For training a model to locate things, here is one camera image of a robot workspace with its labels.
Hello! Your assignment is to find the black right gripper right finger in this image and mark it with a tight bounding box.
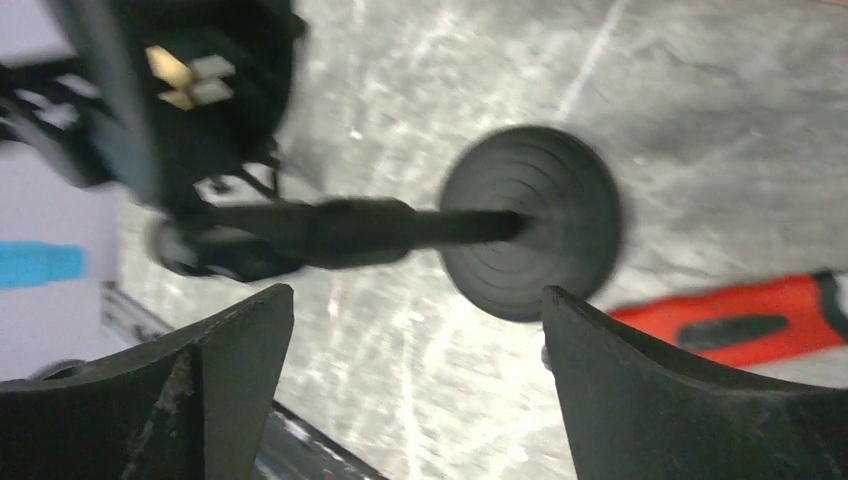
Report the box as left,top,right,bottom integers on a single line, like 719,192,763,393
542,287,847,480

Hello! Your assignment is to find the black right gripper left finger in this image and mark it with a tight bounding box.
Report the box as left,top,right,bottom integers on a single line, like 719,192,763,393
1,284,294,479

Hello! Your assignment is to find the blue microphone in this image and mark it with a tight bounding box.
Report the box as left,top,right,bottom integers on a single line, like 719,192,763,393
1,241,88,290

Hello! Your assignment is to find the black shock mount desk stand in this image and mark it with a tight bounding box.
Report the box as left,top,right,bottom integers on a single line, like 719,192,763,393
29,1,624,322

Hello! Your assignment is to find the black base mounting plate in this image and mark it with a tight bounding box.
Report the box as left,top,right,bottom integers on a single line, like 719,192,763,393
250,401,386,480

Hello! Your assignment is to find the red handled adjustable wrench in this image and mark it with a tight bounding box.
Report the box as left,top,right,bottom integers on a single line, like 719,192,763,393
610,270,847,368

